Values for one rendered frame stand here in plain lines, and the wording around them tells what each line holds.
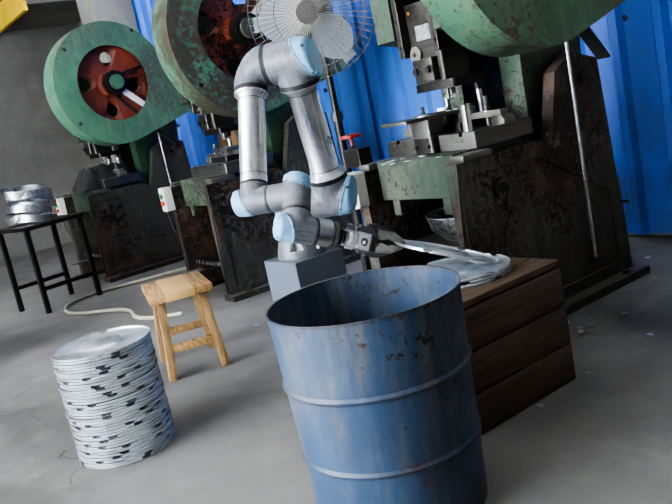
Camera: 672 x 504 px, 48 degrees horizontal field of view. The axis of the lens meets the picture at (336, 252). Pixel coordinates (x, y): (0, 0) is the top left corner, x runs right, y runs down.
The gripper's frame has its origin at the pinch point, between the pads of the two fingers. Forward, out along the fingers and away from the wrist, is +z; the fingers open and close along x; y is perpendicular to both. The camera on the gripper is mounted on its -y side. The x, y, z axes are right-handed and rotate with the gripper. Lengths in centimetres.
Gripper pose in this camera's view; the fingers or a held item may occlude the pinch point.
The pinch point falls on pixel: (402, 244)
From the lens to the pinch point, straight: 205.4
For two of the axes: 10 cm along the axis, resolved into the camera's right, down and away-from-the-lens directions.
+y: -3.3, -1.1, 9.4
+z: 9.3, 1.2, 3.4
